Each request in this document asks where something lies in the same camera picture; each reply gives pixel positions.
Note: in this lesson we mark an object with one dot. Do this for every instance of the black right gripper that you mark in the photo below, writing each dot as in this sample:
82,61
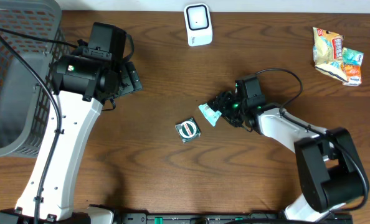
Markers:
220,102

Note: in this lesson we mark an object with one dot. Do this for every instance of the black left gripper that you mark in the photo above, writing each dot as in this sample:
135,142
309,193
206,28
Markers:
132,81

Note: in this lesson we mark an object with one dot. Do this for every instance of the mint green snack packet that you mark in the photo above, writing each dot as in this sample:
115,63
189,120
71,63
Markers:
211,115

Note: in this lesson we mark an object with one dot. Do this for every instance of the round dark green packet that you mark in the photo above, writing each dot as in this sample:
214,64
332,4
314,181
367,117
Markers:
188,130

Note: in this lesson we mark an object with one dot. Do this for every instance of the yellow snack bag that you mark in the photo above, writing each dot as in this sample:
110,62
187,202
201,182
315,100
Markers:
327,53

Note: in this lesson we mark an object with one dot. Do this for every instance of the small orange juice carton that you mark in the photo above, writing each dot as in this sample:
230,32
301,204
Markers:
353,75

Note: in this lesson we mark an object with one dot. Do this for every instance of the small teal white packet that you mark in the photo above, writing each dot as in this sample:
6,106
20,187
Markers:
352,57

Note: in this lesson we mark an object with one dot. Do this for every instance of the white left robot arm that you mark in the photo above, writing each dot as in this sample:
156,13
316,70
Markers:
81,86

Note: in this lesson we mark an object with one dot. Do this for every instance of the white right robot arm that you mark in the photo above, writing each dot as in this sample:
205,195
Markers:
331,174

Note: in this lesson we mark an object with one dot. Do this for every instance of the white barcode scanner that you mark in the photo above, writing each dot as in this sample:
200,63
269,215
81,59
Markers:
198,24

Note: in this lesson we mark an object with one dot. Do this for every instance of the grey plastic mesh basket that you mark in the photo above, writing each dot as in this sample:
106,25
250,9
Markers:
24,107

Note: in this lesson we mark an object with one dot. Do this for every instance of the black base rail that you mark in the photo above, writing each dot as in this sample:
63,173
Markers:
259,217

